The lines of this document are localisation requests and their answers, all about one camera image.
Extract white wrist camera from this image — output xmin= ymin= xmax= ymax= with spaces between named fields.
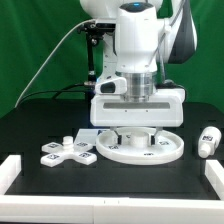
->
xmin=95 ymin=76 xmax=127 ymax=95

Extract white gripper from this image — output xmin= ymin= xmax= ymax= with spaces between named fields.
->
xmin=90 ymin=88 xmax=185 ymax=145

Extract white frame block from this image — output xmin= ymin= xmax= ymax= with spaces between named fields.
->
xmin=0 ymin=155 xmax=21 ymax=195
xmin=205 ymin=160 xmax=224 ymax=201

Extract white marker sheet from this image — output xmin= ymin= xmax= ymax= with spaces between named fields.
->
xmin=74 ymin=129 xmax=104 ymax=145

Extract white frame right block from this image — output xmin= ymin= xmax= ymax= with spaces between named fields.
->
xmin=205 ymin=160 xmax=224 ymax=201

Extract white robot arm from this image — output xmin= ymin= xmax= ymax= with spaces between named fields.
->
xmin=80 ymin=0 xmax=197 ymax=129

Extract black camera on stand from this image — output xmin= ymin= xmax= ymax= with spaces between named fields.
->
xmin=78 ymin=20 xmax=114 ymax=96

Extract black cable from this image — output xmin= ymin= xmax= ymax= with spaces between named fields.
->
xmin=20 ymin=82 xmax=98 ymax=105

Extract grey cable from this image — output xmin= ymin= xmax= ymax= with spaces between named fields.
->
xmin=14 ymin=18 xmax=97 ymax=108

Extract white cross table base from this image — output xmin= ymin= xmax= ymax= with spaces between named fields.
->
xmin=40 ymin=136 xmax=97 ymax=167

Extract white frame front bar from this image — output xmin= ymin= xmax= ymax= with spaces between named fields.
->
xmin=0 ymin=195 xmax=224 ymax=224

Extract white frame left block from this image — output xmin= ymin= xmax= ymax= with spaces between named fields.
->
xmin=0 ymin=155 xmax=21 ymax=195

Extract white round table top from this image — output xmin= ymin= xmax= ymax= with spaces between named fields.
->
xmin=96 ymin=127 xmax=184 ymax=165

